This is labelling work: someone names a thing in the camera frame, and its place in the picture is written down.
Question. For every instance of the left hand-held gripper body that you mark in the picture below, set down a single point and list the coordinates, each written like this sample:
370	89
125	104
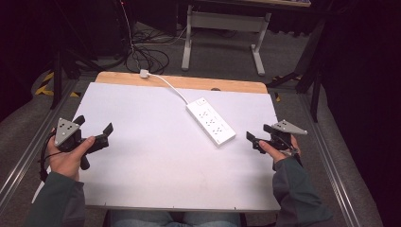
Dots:
66	134

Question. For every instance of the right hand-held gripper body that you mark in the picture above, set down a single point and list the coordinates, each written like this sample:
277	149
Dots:
283	135

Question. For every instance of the person's right hand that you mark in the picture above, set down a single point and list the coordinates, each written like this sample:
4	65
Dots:
275	152

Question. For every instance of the person's left hand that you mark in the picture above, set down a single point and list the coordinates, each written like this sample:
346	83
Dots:
67	162

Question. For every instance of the yellow black floor tape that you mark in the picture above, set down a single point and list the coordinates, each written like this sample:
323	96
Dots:
47	88

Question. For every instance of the white power strip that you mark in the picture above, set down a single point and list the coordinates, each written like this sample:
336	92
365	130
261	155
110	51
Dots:
210	121

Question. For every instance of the black metal stand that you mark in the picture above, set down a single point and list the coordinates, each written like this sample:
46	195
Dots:
58	63
310	72

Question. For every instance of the white plug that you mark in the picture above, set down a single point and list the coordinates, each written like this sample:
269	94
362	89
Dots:
144	73

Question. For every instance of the person's legs in jeans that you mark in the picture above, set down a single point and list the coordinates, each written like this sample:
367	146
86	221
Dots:
176	219

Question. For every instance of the aluminium rail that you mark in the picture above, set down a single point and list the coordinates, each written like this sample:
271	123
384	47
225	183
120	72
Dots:
28	157
331	164

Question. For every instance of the white table frame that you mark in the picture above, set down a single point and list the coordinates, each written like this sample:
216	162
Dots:
225	22

